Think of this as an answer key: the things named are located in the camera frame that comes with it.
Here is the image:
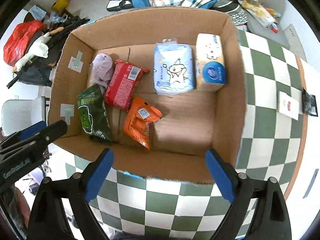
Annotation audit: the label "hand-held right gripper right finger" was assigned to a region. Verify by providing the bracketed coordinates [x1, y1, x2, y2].
[205, 149, 293, 240]

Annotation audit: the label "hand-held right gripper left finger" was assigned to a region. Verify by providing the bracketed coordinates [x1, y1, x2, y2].
[26, 148, 114, 240]

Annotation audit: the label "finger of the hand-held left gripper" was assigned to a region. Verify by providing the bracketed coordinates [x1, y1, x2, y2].
[0, 120, 68, 154]
[0, 121, 48, 147]

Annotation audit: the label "green wet wipes packet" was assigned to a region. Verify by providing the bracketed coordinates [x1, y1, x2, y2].
[76, 84, 113, 146]

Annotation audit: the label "cardboard box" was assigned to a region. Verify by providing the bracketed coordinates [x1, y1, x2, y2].
[47, 6, 248, 184]

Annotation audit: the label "orange snack packet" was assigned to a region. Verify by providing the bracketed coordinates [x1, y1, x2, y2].
[123, 96, 163, 152]

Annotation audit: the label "purple fuzzy sock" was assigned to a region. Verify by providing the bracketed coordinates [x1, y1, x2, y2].
[90, 53, 114, 89]

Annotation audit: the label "red snack packet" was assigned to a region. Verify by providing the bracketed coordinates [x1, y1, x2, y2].
[103, 59, 150, 112]

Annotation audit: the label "blue tissue pack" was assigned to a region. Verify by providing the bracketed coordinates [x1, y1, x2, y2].
[153, 39, 195, 96]

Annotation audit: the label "yellow tissue pack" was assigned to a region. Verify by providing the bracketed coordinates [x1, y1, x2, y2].
[195, 33, 227, 92]

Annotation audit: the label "person's left forearm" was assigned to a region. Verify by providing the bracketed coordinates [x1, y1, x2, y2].
[14, 186, 32, 220]

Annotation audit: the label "grey seat wooden chair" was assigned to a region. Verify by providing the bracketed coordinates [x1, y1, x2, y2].
[1, 96, 48, 135]

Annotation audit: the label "green checkered tablecloth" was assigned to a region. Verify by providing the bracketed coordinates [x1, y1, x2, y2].
[65, 29, 310, 240]

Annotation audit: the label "white goose plush toy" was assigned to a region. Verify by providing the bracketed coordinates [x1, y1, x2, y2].
[12, 28, 64, 74]

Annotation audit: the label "red plastic bag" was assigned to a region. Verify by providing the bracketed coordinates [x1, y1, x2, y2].
[3, 20, 45, 67]

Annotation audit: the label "grey-blue phone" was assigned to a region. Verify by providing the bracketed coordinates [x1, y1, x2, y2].
[302, 169, 319, 199]

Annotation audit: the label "white flat card box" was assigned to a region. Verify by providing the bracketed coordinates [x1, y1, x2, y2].
[277, 91, 300, 121]

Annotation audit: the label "black foil packet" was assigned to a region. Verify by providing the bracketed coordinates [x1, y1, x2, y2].
[301, 87, 319, 117]

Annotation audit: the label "light blue cloth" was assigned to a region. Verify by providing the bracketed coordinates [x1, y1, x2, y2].
[29, 5, 48, 20]

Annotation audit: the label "yellow bucket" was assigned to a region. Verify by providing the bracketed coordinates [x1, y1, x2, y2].
[51, 0, 69, 12]

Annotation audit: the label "grey cushioned chair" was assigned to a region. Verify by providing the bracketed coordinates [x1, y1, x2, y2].
[244, 0, 285, 34]

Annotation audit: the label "black white patterned bag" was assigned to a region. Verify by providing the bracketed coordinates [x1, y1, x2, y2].
[212, 0, 249, 25]

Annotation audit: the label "yellow snack bags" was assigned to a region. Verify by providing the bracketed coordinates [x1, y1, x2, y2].
[239, 0, 275, 28]

